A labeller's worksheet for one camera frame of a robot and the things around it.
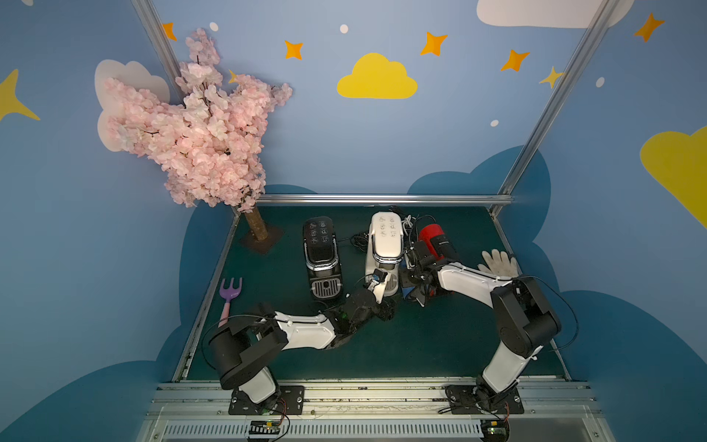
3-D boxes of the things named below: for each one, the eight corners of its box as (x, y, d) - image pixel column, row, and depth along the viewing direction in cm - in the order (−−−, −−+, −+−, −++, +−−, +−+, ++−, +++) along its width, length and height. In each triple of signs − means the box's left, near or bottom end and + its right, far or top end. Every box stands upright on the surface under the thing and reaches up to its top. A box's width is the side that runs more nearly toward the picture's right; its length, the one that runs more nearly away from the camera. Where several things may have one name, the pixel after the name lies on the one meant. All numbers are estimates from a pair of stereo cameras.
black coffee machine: (313, 301, 93) (305, 268, 76) (310, 255, 105) (301, 217, 88) (343, 297, 94) (340, 262, 77) (336, 252, 106) (332, 214, 89)
